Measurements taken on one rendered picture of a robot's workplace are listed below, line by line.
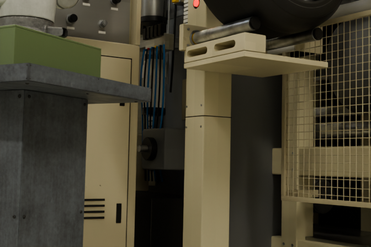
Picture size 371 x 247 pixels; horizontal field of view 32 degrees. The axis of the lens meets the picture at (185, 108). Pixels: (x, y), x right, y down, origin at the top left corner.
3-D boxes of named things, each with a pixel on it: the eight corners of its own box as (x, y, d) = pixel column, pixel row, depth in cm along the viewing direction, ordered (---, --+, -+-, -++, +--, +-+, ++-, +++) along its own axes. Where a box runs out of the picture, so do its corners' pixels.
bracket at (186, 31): (178, 50, 240) (179, 24, 241) (263, 62, 262) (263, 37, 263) (183, 49, 237) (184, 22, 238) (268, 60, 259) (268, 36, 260)
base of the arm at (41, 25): (43, 33, 163) (44, 11, 163) (-26, 38, 172) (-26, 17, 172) (84, 46, 179) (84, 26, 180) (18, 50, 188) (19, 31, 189)
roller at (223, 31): (199, 31, 243) (202, 43, 243) (189, 33, 240) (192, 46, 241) (259, 14, 214) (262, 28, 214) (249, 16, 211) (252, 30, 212)
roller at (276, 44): (255, 39, 257) (261, 48, 259) (249, 46, 255) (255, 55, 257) (318, 24, 228) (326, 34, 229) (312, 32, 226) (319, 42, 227)
